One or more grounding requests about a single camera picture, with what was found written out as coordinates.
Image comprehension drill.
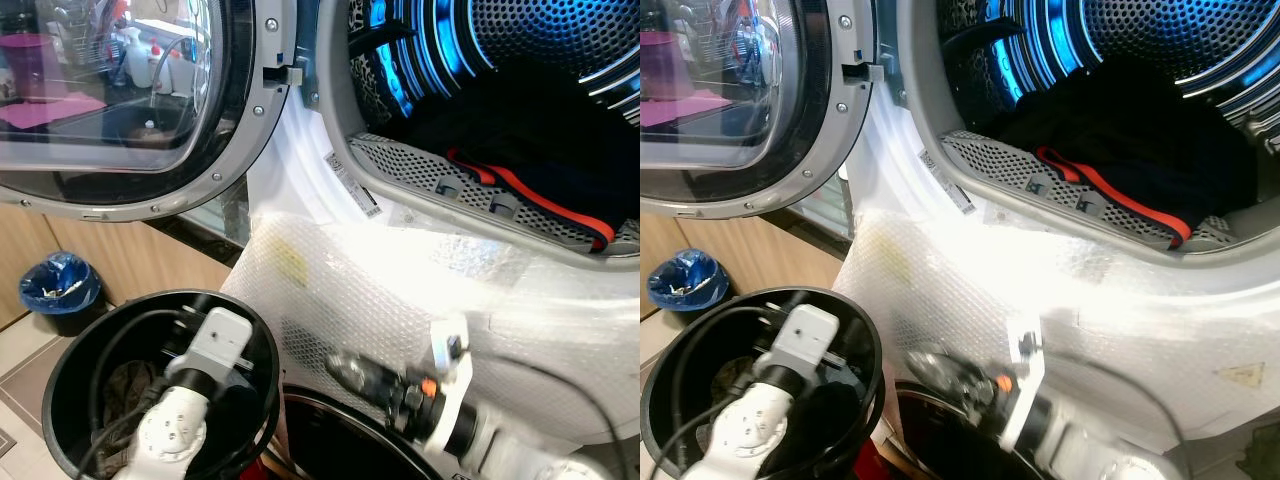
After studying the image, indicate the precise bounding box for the white front-load washing machine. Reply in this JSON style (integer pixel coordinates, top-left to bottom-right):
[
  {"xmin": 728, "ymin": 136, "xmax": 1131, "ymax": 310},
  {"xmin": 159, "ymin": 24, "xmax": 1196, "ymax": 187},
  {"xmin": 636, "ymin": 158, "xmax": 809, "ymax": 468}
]
[
  {"xmin": 245, "ymin": 0, "xmax": 641, "ymax": 480},
  {"xmin": 835, "ymin": 0, "xmax": 1280, "ymax": 480}
]

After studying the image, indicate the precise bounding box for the brown cloth in bucket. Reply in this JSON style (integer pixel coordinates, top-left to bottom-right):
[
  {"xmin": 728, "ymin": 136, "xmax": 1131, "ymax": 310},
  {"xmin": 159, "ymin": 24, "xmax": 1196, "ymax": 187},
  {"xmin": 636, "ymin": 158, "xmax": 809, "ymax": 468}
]
[
  {"xmin": 715, "ymin": 355, "xmax": 766, "ymax": 401},
  {"xmin": 95, "ymin": 358, "xmax": 166, "ymax": 476}
]

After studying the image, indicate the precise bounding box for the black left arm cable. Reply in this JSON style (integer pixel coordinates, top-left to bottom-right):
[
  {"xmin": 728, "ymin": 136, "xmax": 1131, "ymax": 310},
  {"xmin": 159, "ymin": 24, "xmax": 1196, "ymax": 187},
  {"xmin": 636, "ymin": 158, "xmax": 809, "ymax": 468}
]
[
  {"xmin": 648, "ymin": 304, "xmax": 791, "ymax": 480},
  {"xmin": 75, "ymin": 308, "xmax": 196, "ymax": 480}
]

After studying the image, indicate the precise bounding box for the round glass washer door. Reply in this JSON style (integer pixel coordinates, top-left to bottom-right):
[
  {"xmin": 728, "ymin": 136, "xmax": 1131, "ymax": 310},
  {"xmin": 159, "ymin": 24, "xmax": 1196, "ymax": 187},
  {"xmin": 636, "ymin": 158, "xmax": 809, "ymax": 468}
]
[
  {"xmin": 640, "ymin": 0, "xmax": 879, "ymax": 220},
  {"xmin": 0, "ymin": 0, "xmax": 298, "ymax": 222}
]

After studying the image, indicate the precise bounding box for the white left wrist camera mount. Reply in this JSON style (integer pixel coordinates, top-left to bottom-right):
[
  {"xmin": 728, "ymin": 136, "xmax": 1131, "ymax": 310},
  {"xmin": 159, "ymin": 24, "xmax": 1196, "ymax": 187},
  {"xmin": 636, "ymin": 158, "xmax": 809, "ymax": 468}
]
[
  {"xmin": 757, "ymin": 304, "xmax": 842, "ymax": 391},
  {"xmin": 165, "ymin": 307, "xmax": 254, "ymax": 401}
]

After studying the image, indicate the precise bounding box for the wooden cabinet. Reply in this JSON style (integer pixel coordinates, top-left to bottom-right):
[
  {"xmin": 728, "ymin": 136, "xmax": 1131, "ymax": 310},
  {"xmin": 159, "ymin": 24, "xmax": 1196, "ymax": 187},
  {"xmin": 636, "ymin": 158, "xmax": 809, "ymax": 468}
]
[
  {"xmin": 640, "ymin": 205, "xmax": 851, "ymax": 321},
  {"xmin": 0, "ymin": 200, "xmax": 236, "ymax": 331}
]

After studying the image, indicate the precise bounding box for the white barcode label sticker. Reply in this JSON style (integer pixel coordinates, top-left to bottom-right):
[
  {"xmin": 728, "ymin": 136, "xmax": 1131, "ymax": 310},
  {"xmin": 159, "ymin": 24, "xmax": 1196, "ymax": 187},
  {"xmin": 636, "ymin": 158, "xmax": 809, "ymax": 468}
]
[
  {"xmin": 917, "ymin": 150, "xmax": 977, "ymax": 215},
  {"xmin": 324, "ymin": 152, "xmax": 384, "ymax": 219}
]

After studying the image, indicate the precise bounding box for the perforated steel washer drum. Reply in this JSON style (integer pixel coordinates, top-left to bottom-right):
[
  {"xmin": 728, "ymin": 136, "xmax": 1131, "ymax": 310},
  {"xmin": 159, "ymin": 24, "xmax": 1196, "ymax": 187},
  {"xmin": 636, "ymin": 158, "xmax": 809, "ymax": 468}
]
[
  {"xmin": 345, "ymin": 0, "xmax": 641, "ymax": 136},
  {"xmin": 935, "ymin": 0, "xmax": 1280, "ymax": 131}
]

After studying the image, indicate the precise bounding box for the clear bubble wrap sheet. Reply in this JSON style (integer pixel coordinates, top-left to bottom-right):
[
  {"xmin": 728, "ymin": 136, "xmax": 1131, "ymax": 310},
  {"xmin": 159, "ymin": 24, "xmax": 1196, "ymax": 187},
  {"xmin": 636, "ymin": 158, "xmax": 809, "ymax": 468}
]
[
  {"xmin": 832, "ymin": 205, "xmax": 1280, "ymax": 411},
  {"xmin": 220, "ymin": 212, "xmax": 641, "ymax": 421}
]

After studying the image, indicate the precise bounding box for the black round laundry bucket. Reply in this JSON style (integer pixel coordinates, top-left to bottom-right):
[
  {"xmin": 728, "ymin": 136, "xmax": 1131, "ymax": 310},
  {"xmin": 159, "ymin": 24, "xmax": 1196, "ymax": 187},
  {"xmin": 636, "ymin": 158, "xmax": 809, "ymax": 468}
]
[
  {"xmin": 641, "ymin": 287, "xmax": 885, "ymax": 480},
  {"xmin": 42, "ymin": 290, "xmax": 282, "ymax": 480}
]

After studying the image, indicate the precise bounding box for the black round tub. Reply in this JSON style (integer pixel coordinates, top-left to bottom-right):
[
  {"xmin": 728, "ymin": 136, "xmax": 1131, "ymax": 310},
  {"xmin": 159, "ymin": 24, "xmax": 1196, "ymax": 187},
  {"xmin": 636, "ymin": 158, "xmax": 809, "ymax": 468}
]
[
  {"xmin": 892, "ymin": 380, "xmax": 1013, "ymax": 480},
  {"xmin": 282, "ymin": 385, "xmax": 446, "ymax": 480}
]

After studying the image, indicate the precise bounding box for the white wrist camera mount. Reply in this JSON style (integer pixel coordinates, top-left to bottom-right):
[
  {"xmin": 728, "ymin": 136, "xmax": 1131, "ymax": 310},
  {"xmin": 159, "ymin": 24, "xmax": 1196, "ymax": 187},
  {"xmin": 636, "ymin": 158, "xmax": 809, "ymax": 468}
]
[
  {"xmin": 1003, "ymin": 328, "xmax": 1047, "ymax": 453},
  {"xmin": 165, "ymin": 307, "xmax": 254, "ymax": 401},
  {"xmin": 428, "ymin": 318, "xmax": 473, "ymax": 446},
  {"xmin": 757, "ymin": 304, "xmax": 842, "ymax": 391}
]

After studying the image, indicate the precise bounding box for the bin with blue bag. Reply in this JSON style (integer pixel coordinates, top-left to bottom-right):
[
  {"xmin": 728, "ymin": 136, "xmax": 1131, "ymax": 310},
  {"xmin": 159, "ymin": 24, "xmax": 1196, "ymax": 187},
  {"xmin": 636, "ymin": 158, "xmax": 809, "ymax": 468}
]
[
  {"xmin": 647, "ymin": 248, "xmax": 733, "ymax": 313},
  {"xmin": 19, "ymin": 252, "xmax": 103, "ymax": 337}
]

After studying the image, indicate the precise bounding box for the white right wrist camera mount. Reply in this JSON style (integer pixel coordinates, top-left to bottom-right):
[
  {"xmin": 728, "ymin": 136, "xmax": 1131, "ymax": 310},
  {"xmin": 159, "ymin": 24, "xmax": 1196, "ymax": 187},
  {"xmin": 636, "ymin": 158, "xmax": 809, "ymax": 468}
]
[
  {"xmin": 1003, "ymin": 328, "xmax": 1047, "ymax": 453},
  {"xmin": 428, "ymin": 318, "xmax": 473, "ymax": 446}
]

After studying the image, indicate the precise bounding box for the grey perforated lint filter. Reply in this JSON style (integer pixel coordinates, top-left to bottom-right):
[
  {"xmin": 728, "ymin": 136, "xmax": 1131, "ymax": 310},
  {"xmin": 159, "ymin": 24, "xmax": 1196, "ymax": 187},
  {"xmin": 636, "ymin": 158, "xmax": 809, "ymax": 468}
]
[
  {"xmin": 345, "ymin": 133, "xmax": 641, "ymax": 257},
  {"xmin": 940, "ymin": 130, "xmax": 1246, "ymax": 253}
]

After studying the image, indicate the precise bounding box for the black garment with red stripe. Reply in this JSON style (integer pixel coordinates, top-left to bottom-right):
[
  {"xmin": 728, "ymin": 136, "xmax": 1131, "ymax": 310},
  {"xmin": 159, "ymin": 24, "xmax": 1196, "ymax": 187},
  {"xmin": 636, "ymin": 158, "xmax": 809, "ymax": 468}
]
[
  {"xmin": 400, "ymin": 60, "xmax": 641, "ymax": 251},
  {"xmin": 990, "ymin": 60, "xmax": 1280, "ymax": 249}
]

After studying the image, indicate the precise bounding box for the yellow warning triangle sticker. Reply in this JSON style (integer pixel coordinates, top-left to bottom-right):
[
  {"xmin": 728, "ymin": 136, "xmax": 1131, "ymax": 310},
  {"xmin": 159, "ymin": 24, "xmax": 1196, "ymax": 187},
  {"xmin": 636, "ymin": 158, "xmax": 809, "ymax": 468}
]
[{"xmin": 1214, "ymin": 362, "xmax": 1267, "ymax": 392}]

